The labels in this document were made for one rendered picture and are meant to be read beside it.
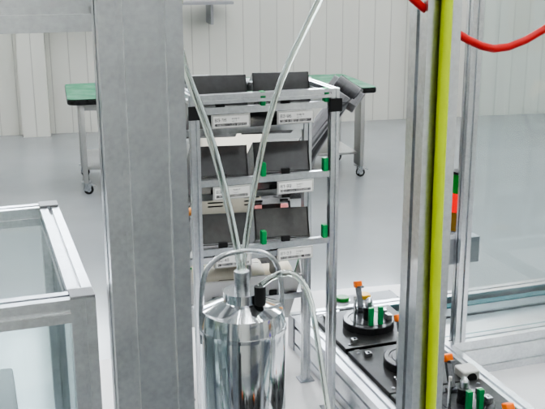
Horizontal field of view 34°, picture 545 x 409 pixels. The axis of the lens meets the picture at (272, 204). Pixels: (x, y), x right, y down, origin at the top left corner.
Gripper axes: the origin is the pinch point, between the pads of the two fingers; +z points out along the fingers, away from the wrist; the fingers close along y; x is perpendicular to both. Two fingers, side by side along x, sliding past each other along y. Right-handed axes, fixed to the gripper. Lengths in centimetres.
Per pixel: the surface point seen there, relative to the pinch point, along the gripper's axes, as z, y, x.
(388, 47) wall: -765, 132, 404
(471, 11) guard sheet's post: -16, 52, -51
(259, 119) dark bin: -1.9, -0.8, -34.0
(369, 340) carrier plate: 19.4, 23.4, 23.9
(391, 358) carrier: 32.1, 27.5, 16.3
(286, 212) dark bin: 14.8, 4.3, -18.6
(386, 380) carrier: 40.2, 25.3, 14.5
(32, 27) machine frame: 90, -20, -112
